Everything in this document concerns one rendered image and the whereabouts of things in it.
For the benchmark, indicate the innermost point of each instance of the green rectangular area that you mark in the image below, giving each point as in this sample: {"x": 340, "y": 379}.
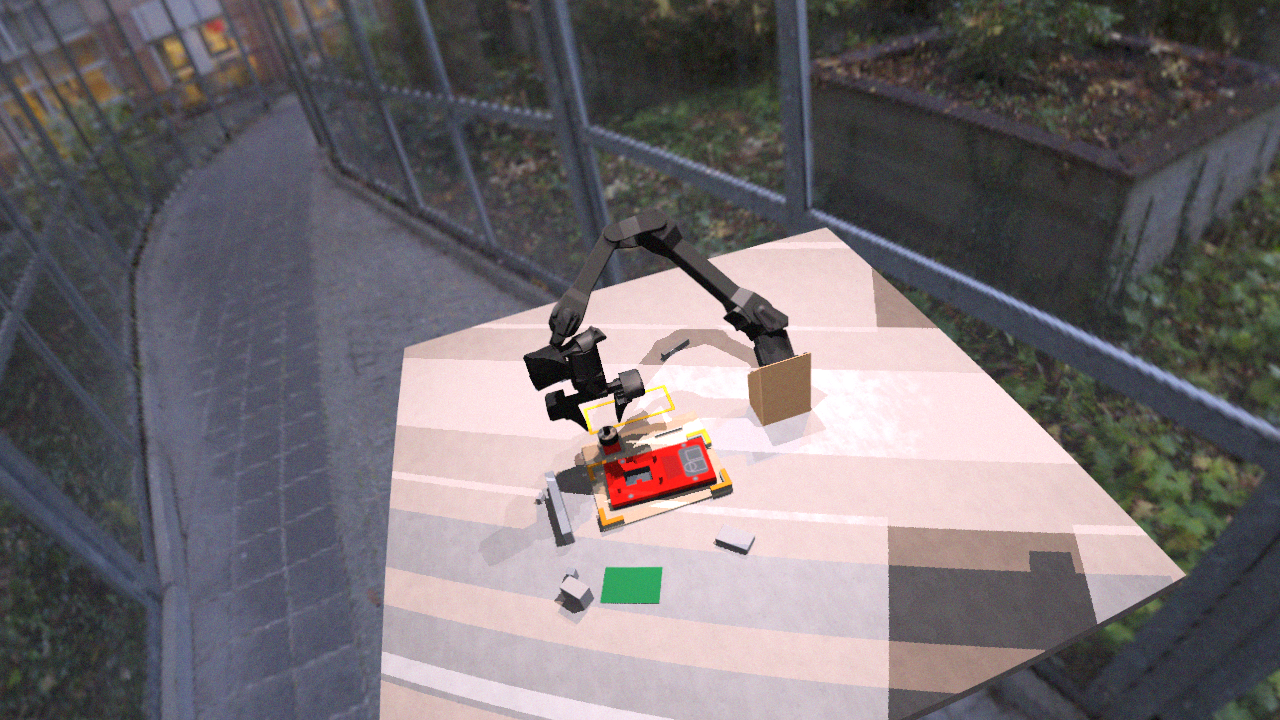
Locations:
{"x": 632, "y": 585}

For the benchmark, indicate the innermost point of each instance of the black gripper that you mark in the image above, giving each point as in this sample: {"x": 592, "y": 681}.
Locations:
{"x": 591, "y": 387}

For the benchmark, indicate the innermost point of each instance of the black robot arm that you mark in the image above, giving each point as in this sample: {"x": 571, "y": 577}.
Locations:
{"x": 657, "y": 232}

